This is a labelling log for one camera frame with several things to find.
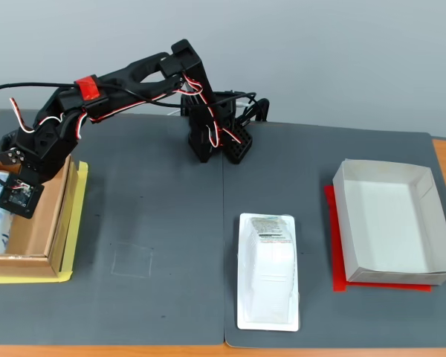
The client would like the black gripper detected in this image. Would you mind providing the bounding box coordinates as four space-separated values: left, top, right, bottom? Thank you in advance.
0 126 74 184

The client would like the brown cardboard box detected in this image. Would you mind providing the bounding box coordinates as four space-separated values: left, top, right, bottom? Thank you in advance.
0 149 76 279

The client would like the white paper box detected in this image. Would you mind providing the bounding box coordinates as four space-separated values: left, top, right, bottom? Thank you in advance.
332 158 446 286

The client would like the yellow paper sheet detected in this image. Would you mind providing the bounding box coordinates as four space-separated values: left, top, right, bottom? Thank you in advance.
0 160 91 286

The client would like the red tape band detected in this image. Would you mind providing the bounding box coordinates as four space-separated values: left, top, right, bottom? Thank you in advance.
74 75 101 102

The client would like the grey table mat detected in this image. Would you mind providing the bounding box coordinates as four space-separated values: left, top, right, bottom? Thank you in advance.
0 109 226 347
222 120 446 350

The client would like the clear tape square marking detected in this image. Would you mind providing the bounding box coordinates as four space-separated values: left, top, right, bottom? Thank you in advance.
110 242 154 279

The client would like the white plastic blister package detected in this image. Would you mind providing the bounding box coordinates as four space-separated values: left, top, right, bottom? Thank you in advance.
236 212 303 332

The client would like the red paper sheet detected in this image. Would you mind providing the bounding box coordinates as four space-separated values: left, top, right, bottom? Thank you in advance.
323 184 432 294

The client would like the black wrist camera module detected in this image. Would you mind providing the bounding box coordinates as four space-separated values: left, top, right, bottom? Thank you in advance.
0 173 45 220

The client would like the black base cable bundle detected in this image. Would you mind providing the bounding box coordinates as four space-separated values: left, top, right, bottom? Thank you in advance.
237 91 271 124

